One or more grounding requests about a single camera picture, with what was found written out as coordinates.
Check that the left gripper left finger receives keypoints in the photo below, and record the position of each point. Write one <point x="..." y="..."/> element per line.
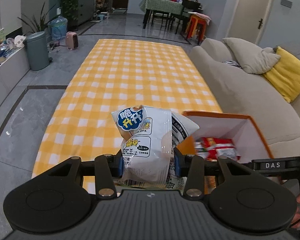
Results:
<point x="107" y="167"/>

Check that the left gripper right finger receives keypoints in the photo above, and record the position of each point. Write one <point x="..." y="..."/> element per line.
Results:
<point x="192" y="167"/>

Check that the red snack bag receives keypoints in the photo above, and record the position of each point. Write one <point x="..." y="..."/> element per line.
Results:
<point x="211" y="148"/>

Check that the white green snack bag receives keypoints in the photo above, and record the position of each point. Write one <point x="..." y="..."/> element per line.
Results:
<point x="149" y="138"/>

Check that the beige sofa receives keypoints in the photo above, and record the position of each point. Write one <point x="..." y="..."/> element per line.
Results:
<point x="238" y="92"/>

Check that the orange cardboard box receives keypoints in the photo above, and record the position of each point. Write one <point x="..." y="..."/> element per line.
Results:
<point x="242" y="129"/>

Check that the yellow cushion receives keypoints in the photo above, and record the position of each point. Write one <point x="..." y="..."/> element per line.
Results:
<point x="285" y="75"/>

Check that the yellow checkered tablecloth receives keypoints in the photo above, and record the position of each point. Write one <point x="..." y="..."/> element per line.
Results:
<point x="115" y="75"/>

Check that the beige cushion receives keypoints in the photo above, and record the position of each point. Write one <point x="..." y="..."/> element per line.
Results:
<point x="252" y="58"/>

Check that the pink space heater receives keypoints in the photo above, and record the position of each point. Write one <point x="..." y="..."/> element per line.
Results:
<point x="71" y="40"/>

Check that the grey green trash bin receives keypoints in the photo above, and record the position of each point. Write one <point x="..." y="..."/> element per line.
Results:
<point x="37" y="52"/>

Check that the white tv cabinet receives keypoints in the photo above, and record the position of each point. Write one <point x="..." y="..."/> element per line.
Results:
<point x="12" y="71"/>

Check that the orange stool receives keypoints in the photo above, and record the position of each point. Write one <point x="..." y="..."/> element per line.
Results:
<point x="197" y="25"/>

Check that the blue water jug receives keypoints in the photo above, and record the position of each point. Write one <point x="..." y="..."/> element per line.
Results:
<point x="58" y="28"/>

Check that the potted plant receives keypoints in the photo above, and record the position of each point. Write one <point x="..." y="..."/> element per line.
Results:
<point x="34" y="25"/>

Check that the dining table green cloth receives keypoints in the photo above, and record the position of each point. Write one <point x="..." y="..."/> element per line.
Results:
<point x="167" y="7"/>

